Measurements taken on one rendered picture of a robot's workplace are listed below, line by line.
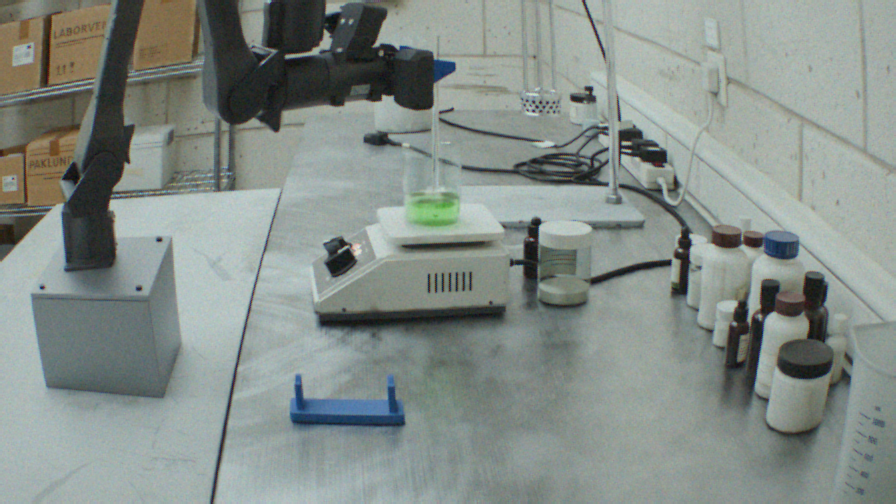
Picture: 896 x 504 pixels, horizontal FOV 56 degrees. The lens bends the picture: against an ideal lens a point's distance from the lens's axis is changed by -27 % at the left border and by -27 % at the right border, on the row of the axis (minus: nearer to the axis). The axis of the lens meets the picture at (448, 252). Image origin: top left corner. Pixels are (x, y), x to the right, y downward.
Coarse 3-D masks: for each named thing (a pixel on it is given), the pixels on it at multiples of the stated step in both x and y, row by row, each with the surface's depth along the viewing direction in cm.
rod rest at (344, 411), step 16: (304, 400) 94; (320, 400) 94; (336, 400) 94; (352, 400) 94; (368, 400) 94; (384, 400) 95; (400, 400) 95; (304, 416) 91; (320, 416) 91; (336, 416) 91; (352, 416) 92; (368, 416) 92; (384, 416) 92; (400, 416) 92
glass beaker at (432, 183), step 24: (408, 144) 119; (432, 144) 120; (456, 144) 119; (408, 168) 116; (432, 168) 115; (456, 168) 116; (408, 192) 117; (432, 192) 115; (456, 192) 117; (408, 216) 117; (432, 216) 116; (456, 216) 118
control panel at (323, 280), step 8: (360, 232) 126; (352, 240) 125; (360, 240) 123; (368, 240) 122; (352, 248) 122; (360, 248) 121; (368, 248) 119; (360, 256) 118; (368, 256) 117; (312, 264) 125; (320, 264) 123; (360, 264) 116; (320, 272) 121; (328, 272) 120; (352, 272) 115; (320, 280) 119; (328, 280) 117; (336, 280) 116; (320, 288) 116; (328, 288) 115
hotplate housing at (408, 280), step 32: (320, 256) 126; (384, 256) 115; (416, 256) 115; (448, 256) 116; (480, 256) 116; (352, 288) 115; (384, 288) 115; (416, 288) 116; (448, 288) 116; (480, 288) 117; (320, 320) 115
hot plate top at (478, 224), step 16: (384, 208) 125; (400, 208) 125; (464, 208) 125; (480, 208) 125; (384, 224) 119; (400, 224) 119; (464, 224) 119; (480, 224) 119; (496, 224) 119; (400, 240) 115; (416, 240) 115; (432, 240) 115; (448, 240) 115; (464, 240) 116; (480, 240) 116
